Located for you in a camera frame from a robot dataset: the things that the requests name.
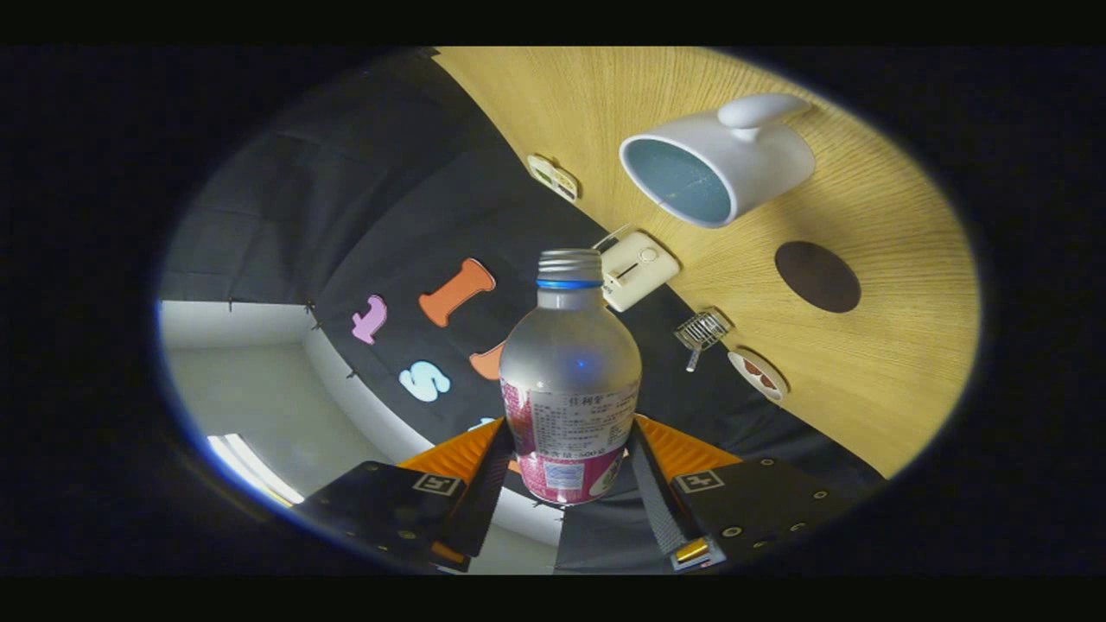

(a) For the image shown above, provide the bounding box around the round white plate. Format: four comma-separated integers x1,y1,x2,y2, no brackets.
728,348,789,402

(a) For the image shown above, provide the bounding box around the dark brown round coaster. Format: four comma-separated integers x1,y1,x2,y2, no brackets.
774,240,862,314

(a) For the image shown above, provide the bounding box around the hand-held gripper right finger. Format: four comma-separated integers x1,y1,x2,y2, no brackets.
629,415,865,571

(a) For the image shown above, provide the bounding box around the black backdrop cloth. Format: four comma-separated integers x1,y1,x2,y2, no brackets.
160,50,887,575

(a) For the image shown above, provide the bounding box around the white cup blue inside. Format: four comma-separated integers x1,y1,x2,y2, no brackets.
619,93,817,229

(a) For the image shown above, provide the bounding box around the long ceiling light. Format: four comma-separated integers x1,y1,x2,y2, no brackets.
206,433,305,509

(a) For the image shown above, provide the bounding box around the white toaster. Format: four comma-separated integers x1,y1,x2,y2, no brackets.
596,226,681,313

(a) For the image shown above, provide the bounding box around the wooden table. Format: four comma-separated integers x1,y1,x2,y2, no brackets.
432,47,982,479

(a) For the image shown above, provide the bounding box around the white divided sauce tray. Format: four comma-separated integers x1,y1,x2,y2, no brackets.
527,154,580,204

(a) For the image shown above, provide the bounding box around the metal wire cutlery holder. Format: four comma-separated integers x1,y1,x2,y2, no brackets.
674,309,734,351

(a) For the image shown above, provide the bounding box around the silver juice bottle red label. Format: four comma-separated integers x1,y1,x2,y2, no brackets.
499,249,643,505

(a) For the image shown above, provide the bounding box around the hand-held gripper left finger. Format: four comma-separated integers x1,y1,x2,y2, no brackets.
298,417,515,573

